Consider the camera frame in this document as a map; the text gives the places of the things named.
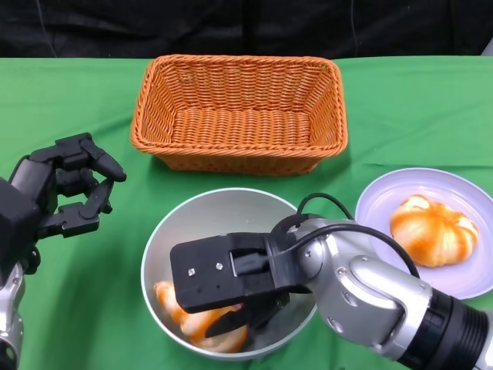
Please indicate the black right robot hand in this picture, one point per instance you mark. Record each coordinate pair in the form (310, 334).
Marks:
(254, 314)

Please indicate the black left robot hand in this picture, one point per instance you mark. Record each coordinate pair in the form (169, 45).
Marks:
(34, 185)

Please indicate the long striped bread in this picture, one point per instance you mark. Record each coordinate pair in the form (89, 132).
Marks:
(227, 341)

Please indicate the pale grey-green bowl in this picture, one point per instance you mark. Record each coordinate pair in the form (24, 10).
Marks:
(215, 212)

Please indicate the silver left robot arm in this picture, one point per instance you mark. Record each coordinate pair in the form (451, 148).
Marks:
(9, 316)

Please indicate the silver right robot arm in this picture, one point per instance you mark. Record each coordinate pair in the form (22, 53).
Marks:
(369, 300)

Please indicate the lavender round plate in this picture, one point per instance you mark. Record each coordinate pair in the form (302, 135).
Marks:
(377, 200)

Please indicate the orange wicker basket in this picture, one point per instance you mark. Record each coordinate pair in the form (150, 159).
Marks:
(239, 127)

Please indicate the green tablecloth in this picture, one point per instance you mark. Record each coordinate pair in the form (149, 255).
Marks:
(96, 293)

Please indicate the black backdrop cloth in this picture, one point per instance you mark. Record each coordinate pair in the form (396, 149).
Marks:
(231, 27)

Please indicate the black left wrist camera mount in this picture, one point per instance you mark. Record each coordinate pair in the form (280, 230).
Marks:
(17, 223)

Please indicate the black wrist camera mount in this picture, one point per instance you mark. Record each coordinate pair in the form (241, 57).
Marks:
(208, 273)
(17, 223)

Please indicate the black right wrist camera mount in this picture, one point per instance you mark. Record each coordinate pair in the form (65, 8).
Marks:
(208, 273)

